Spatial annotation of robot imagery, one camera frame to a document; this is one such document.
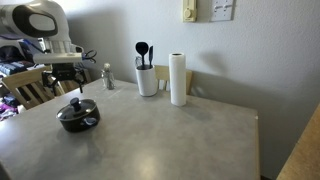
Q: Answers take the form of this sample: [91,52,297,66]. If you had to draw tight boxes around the wooden furniture corner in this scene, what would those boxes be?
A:
[276,104,320,180]

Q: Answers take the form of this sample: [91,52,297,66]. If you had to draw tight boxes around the white light switch plate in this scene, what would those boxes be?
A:
[211,0,234,22]

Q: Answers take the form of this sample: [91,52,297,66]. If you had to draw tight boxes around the silver spoon in jar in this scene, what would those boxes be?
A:
[103,63,111,72]

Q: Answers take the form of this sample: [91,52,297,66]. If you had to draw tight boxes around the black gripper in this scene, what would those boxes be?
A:
[42,63,85,95]

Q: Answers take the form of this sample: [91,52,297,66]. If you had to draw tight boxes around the black saucepan with handle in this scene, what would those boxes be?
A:
[56,113,100,132]

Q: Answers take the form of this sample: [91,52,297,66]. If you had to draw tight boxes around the cluttered shelf items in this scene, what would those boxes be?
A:
[0,37,51,123]

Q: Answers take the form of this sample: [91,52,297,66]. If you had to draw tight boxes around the glass jar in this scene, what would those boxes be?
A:
[101,70,115,90]

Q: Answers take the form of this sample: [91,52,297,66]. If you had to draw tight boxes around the wooden chair at left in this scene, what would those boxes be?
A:
[2,66,87,109]

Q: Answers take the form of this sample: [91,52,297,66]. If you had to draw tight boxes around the black spatula utensil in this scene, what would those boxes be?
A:
[147,46,153,69]

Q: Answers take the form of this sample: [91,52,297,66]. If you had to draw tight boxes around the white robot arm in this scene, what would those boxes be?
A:
[0,0,86,93]

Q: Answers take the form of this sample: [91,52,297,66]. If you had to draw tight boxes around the metal whisk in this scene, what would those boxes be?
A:
[135,56,142,70]

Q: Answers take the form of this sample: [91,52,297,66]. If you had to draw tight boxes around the glass lid with black knob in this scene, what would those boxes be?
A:
[57,98,99,121]

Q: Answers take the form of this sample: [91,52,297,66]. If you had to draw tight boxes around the white ceramic utensil holder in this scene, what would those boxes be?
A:
[136,66,158,97]

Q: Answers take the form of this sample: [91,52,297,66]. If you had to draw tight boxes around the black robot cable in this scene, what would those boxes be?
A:
[80,49,98,64]

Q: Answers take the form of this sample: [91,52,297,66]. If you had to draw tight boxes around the black spoon utensil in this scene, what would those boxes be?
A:
[135,42,149,58]

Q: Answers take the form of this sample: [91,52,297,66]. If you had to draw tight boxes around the beige wall thermostat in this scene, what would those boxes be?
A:
[182,0,197,22]

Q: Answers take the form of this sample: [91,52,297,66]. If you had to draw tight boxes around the white paper towel roll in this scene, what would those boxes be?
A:
[169,53,186,106]

